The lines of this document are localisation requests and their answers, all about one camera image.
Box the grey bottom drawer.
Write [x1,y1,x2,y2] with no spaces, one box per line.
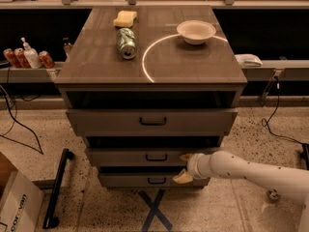
[98,172,210,188]

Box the red can left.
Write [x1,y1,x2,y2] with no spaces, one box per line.
[3,48,20,68]

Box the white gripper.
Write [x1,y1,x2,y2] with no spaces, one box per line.
[173,153,212,185]

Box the green soda can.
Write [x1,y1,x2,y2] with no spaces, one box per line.
[117,28,136,60]

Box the clear plastic bottle on floor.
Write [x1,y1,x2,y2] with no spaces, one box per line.
[267,190,281,202]

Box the red can middle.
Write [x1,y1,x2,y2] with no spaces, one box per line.
[14,47,30,68]

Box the small dark bottle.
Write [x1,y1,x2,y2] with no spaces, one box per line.
[63,38,72,56]

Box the grey drawer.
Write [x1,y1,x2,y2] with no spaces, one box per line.
[98,172,210,188]
[67,108,238,136]
[85,147,219,167]

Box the black bar on floor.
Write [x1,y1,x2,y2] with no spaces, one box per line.
[42,148,74,229]

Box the white bowl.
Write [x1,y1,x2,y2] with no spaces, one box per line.
[177,20,216,45]

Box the red can right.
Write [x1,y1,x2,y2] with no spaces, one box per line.
[39,50,55,69]

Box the white folded cloth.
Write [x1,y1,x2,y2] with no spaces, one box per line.
[235,54,263,67]

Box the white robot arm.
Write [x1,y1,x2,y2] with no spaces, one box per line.
[173,151,309,232]

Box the white cardboard box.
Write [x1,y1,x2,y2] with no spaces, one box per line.
[0,153,43,232]

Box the black cable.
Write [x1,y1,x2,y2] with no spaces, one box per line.
[260,75,305,146]
[0,84,44,156]

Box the black cable right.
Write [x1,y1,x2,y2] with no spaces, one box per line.
[260,75,305,146]

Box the blue tape cross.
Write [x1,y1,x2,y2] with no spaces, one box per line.
[139,189,173,232]

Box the red can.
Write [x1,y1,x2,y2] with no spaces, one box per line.
[39,50,55,69]
[14,47,30,68]
[3,48,20,68]

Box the grey drawer cabinet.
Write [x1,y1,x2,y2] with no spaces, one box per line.
[55,5,247,175]

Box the grey top drawer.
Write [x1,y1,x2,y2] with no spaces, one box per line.
[67,108,238,136]

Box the yellow sponge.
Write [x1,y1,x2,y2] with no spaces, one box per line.
[113,11,137,28]

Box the black cable left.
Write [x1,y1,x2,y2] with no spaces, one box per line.
[0,84,44,156]

